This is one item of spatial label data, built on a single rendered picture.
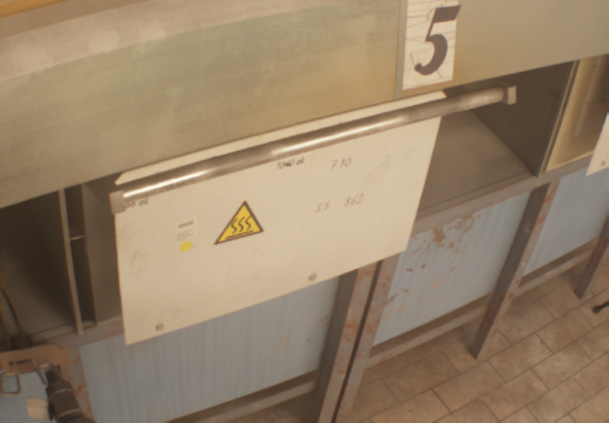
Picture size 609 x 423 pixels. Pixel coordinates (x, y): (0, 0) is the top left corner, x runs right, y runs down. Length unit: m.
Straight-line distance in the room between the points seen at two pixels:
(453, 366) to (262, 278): 1.35
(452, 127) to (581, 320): 1.16
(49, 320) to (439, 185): 0.99
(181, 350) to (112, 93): 1.09
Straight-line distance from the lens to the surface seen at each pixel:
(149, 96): 0.89
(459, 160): 2.10
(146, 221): 1.27
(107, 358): 1.80
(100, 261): 1.47
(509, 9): 1.17
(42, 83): 0.84
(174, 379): 1.97
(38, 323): 1.62
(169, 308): 1.44
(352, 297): 1.97
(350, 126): 1.20
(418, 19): 1.05
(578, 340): 3.00
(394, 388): 2.64
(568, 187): 2.49
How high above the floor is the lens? 2.09
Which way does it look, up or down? 41 degrees down
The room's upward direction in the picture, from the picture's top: 9 degrees clockwise
